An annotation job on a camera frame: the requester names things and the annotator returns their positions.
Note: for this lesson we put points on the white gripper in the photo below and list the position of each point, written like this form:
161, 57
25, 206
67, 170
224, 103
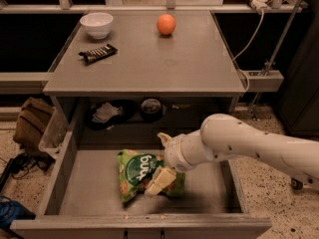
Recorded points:
173, 154

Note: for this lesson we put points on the green rice chip bag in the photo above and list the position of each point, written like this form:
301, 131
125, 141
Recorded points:
136, 170

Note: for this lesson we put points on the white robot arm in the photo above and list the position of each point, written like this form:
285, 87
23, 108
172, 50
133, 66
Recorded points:
222, 137

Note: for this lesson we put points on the open grey top drawer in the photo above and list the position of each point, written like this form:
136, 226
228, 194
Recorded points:
82, 198

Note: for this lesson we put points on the grey cabinet counter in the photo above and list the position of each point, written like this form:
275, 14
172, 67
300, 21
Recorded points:
190, 71

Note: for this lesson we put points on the blue bag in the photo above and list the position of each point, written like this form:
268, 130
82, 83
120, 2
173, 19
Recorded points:
11, 210

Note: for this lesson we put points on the small black pot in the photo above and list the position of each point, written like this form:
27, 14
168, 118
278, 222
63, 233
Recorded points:
151, 110

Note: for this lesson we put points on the black pan with papers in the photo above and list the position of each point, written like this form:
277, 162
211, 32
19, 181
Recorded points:
104, 115

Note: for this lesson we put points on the clear plastic bin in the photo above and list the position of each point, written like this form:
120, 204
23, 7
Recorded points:
54, 134

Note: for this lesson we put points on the dark chocolate bar wrapper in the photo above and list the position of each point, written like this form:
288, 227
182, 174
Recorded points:
95, 55

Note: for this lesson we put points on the orange fruit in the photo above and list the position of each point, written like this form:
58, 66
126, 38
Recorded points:
165, 24

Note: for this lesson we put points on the black wheeled stand leg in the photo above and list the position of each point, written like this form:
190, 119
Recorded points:
296, 184

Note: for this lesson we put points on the brown backpack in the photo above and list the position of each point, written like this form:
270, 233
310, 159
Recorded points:
31, 124

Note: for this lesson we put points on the white ceramic bowl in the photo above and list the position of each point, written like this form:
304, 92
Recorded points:
97, 25

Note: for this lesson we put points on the white power adapter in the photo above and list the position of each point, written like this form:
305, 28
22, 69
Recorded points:
259, 0

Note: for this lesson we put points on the metal tripod pole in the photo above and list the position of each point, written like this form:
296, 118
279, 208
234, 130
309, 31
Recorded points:
269, 64

